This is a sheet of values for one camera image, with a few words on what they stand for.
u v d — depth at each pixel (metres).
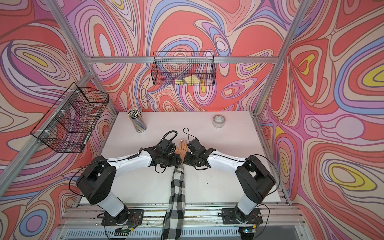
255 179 0.45
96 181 0.45
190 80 0.91
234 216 0.72
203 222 0.73
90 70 0.92
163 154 0.70
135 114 0.95
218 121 1.14
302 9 0.70
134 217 0.72
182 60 0.88
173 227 0.66
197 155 0.68
